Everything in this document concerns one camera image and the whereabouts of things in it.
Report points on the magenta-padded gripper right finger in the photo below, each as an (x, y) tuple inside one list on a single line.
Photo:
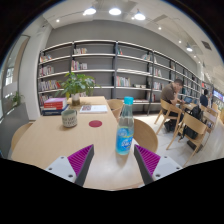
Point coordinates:
[(149, 160)]

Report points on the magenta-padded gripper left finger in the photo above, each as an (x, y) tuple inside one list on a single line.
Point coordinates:
[(78, 160)]

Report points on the clear bottle with cyan cap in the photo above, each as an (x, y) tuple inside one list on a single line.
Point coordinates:
[(125, 133)]

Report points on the light wooden chair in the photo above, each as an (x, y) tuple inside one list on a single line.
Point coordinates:
[(146, 135), (116, 106), (18, 133)]

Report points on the flat round red coaster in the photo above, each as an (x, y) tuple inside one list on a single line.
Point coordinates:
[(95, 123)]

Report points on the grey patterned mug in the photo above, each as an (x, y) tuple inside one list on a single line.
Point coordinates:
[(69, 118)]

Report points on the white magazine with dark print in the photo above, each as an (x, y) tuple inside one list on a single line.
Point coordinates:
[(94, 108)]

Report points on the black backpack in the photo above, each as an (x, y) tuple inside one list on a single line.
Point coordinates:
[(193, 125)]

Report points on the group of wooden chairs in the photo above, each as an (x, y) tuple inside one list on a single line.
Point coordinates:
[(195, 125)]

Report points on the red book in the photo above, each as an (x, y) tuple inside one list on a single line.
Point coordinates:
[(54, 106)]

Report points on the pink book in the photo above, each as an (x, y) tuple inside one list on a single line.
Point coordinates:
[(55, 100)]

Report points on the person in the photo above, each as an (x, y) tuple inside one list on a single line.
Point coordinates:
[(169, 95), (203, 99)]

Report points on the open laptop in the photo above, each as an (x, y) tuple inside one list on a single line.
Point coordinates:
[(188, 100)]

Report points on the green potted plant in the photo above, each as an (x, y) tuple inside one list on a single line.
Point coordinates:
[(76, 85)]

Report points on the small green window plant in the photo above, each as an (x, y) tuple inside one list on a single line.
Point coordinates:
[(16, 98)]

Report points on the grey shelf unit with books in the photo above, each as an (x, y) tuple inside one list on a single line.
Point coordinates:
[(133, 63)]

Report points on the group of ceiling lights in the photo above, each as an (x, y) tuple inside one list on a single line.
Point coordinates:
[(115, 11)]

